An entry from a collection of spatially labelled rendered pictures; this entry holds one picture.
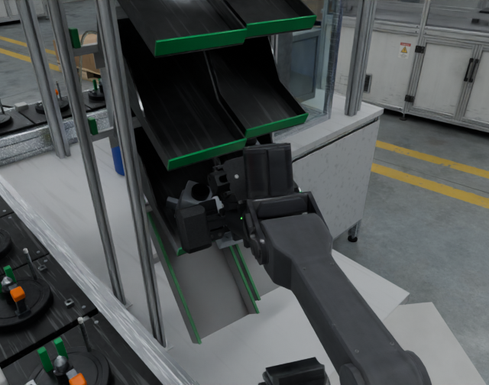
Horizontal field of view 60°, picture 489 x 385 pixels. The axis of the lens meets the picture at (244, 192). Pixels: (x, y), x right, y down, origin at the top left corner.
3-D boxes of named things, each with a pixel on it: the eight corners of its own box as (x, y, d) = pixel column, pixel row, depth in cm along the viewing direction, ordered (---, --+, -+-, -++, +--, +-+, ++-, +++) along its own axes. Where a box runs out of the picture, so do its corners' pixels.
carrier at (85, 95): (140, 100, 200) (136, 73, 194) (92, 112, 186) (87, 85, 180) (114, 88, 215) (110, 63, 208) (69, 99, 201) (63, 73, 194)
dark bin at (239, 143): (243, 149, 66) (255, 115, 61) (167, 172, 60) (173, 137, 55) (167, 41, 78) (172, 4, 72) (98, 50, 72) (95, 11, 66)
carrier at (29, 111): (92, 113, 186) (86, 85, 179) (37, 128, 172) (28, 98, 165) (68, 99, 201) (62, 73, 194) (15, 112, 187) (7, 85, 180)
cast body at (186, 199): (215, 208, 76) (222, 186, 70) (208, 228, 73) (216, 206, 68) (170, 195, 75) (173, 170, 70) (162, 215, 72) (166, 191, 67)
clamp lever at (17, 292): (29, 311, 84) (24, 292, 78) (19, 316, 83) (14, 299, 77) (21, 297, 85) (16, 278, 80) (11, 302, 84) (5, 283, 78)
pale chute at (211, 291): (250, 313, 84) (260, 312, 81) (192, 344, 78) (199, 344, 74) (197, 186, 88) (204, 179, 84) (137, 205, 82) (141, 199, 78)
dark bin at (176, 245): (244, 230, 75) (254, 207, 69) (177, 257, 69) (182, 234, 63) (175, 121, 87) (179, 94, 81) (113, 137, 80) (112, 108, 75)
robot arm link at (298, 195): (332, 257, 44) (325, 144, 42) (257, 270, 42) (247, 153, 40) (296, 232, 55) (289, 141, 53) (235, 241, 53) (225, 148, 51)
